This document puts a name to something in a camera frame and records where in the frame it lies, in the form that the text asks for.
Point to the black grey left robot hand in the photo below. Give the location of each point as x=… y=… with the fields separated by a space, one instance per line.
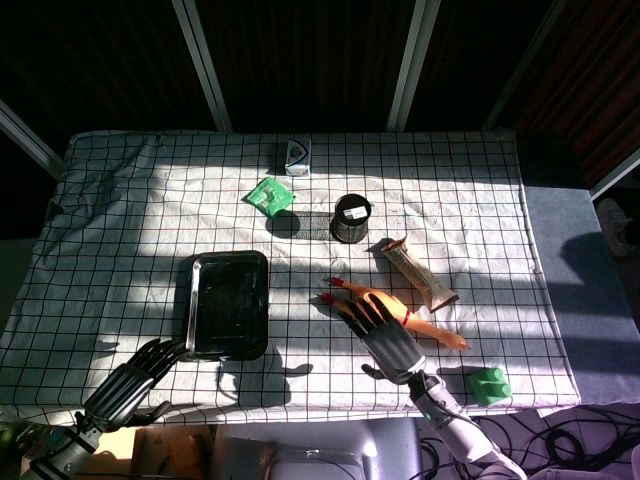
x=122 y=387

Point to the black grey right robot hand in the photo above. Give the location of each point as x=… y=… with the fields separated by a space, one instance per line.
x=392 y=347

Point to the orange rubber chicken toy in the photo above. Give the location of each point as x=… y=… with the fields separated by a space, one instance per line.
x=440 y=337

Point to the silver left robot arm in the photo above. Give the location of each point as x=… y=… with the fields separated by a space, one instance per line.
x=57 y=447

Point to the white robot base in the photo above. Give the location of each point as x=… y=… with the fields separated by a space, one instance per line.
x=320 y=450

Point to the black rectangular tray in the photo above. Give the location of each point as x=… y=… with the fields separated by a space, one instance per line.
x=230 y=305

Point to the brown snack bar wrapper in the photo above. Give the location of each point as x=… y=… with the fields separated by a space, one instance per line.
x=417 y=275

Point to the brown cardboard box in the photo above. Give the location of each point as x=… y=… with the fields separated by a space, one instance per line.
x=165 y=452

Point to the green plastic block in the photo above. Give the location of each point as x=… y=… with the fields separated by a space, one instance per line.
x=489 y=387

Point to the black mesh pen cup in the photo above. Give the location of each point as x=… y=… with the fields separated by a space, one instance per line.
x=350 y=222

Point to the white black-grid tablecloth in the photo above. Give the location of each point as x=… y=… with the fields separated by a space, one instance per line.
x=425 y=210

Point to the grey blue table cover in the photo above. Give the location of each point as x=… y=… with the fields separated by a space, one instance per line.
x=560 y=310

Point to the green foil packet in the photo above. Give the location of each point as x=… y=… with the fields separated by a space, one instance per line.
x=270 y=196

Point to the small white blue box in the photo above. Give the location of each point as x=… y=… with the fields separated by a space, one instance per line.
x=297 y=156

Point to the white window frame bar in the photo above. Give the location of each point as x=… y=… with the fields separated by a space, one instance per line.
x=202 y=65
x=27 y=137
x=617 y=175
x=411 y=65

